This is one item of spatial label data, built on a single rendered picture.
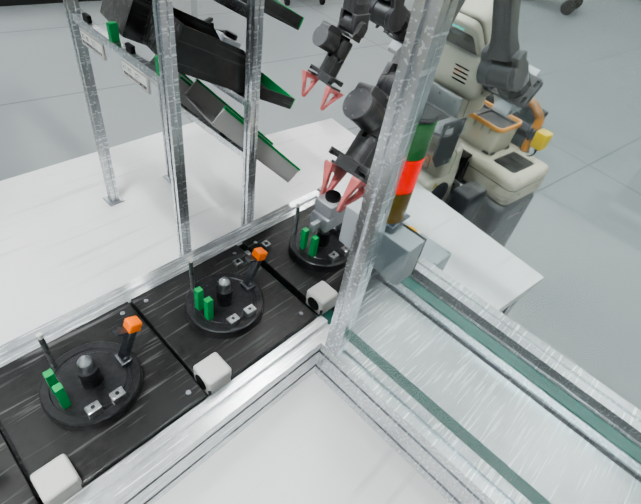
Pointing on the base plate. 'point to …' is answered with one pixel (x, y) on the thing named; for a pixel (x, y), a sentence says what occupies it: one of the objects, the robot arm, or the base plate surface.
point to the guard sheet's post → (388, 156)
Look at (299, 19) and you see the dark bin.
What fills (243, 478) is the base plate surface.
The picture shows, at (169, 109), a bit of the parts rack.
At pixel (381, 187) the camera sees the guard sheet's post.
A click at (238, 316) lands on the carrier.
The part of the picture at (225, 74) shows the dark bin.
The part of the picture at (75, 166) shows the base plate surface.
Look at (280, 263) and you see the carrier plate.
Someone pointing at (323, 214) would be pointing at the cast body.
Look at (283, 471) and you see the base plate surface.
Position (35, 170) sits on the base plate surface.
